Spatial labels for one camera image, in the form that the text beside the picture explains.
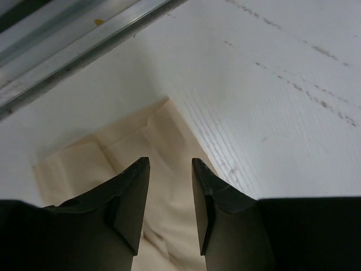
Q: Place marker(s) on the aluminium frame rail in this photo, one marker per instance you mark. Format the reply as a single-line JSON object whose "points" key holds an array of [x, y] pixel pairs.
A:
{"points": [[45, 42]]}

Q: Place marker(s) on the yellow tape scrap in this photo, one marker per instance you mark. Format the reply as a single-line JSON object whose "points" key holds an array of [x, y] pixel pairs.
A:
{"points": [[99, 22]]}

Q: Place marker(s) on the beige trousers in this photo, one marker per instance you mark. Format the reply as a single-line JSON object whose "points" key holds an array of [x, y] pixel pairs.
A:
{"points": [[169, 239]]}

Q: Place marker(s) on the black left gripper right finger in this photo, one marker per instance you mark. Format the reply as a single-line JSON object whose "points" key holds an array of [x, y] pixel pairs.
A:
{"points": [[237, 232]]}

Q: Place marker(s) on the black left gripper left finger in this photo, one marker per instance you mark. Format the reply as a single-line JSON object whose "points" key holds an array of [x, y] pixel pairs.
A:
{"points": [[97, 230]]}

